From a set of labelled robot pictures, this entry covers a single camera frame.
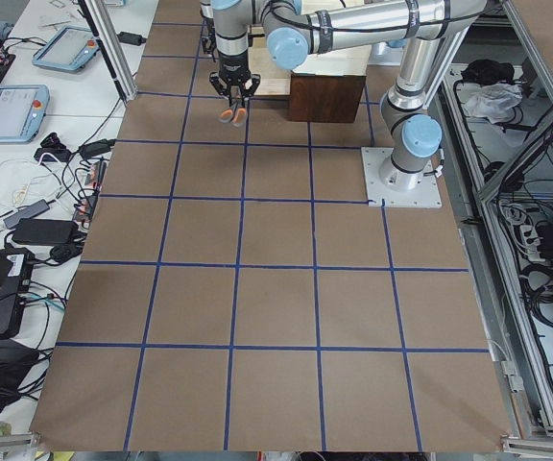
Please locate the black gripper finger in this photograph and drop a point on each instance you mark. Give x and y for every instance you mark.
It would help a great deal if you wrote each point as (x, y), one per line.
(233, 104)
(244, 96)

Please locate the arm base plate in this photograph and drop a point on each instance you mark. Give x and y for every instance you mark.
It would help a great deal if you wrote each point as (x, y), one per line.
(386, 186)

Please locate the blue teach pendant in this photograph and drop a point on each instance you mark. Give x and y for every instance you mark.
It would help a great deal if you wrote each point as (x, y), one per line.
(69, 50)
(22, 109)

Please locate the black power adapter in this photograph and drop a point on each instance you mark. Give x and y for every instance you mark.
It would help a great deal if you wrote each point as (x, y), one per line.
(44, 232)

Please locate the grey orange scissors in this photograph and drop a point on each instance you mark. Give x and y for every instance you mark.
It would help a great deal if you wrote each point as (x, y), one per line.
(234, 115)

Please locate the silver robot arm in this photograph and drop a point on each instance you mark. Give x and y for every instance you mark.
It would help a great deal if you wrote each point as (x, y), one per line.
(292, 36)
(209, 39)

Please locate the aluminium frame post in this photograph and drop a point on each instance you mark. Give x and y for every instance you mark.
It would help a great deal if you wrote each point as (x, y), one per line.
(96, 15)

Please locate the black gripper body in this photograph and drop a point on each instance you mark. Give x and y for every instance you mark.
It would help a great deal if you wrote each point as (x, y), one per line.
(232, 65)

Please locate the dark wooden drawer cabinet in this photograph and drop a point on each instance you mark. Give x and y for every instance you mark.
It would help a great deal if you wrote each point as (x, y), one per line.
(324, 99)

